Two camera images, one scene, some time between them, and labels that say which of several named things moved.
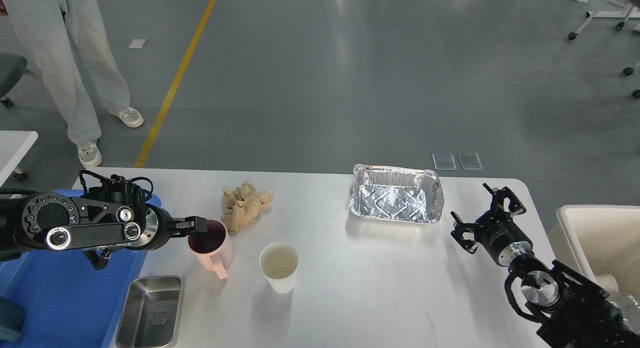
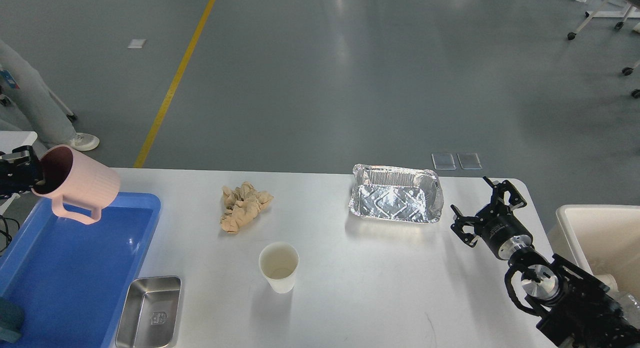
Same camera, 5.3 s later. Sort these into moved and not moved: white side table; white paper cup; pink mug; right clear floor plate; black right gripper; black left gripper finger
Moved: black left gripper finger; pink mug
Not moved: right clear floor plate; black right gripper; white side table; white paper cup
